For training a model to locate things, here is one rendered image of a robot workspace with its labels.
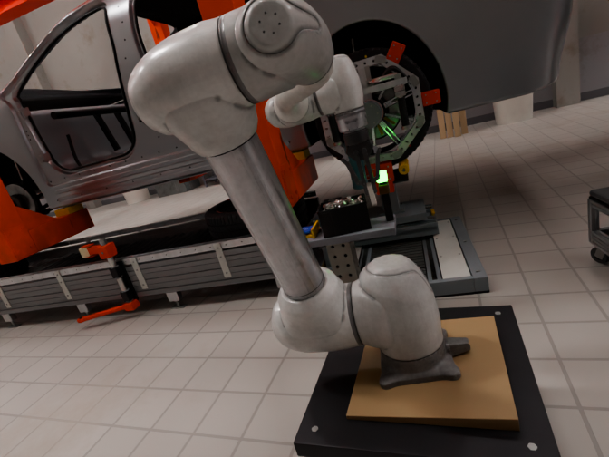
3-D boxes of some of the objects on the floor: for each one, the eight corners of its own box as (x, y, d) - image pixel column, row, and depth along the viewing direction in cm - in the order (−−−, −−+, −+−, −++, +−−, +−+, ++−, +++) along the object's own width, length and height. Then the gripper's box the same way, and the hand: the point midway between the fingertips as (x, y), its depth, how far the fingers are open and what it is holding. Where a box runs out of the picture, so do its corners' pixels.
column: (370, 312, 174) (351, 230, 161) (369, 325, 165) (348, 238, 152) (349, 314, 177) (329, 234, 164) (347, 326, 168) (324, 242, 155)
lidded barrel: (158, 194, 867) (146, 163, 845) (140, 202, 812) (126, 170, 790) (139, 199, 890) (126, 169, 868) (119, 207, 836) (105, 175, 814)
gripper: (332, 137, 108) (353, 212, 115) (376, 123, 105) (396, 201, 112) (334, 135, 115) (354, 206, 122) (375, 122, 112) (394, 196, 119)
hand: (372, 193), depth 116 cm, fingers closed
